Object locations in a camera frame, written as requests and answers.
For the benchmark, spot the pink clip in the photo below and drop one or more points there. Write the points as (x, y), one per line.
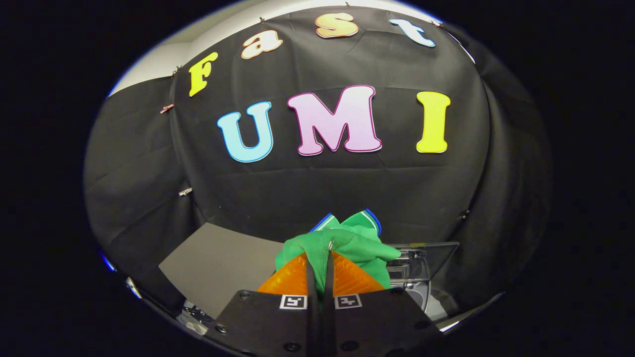
(167, 108)

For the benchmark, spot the grey box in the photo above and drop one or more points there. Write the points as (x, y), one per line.
(218, 263)

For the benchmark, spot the green polo shirt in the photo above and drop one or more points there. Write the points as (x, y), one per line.
(352, 243)

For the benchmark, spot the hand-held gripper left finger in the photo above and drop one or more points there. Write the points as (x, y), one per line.
(278, 322)

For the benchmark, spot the white clip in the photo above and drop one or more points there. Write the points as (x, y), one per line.
(185, 191)

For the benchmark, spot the row of small black clips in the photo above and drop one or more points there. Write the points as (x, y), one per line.
(261, 20)

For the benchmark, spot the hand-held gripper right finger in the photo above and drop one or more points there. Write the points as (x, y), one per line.
(367, 322)

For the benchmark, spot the washing machine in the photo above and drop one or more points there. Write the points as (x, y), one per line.
(419, 292)

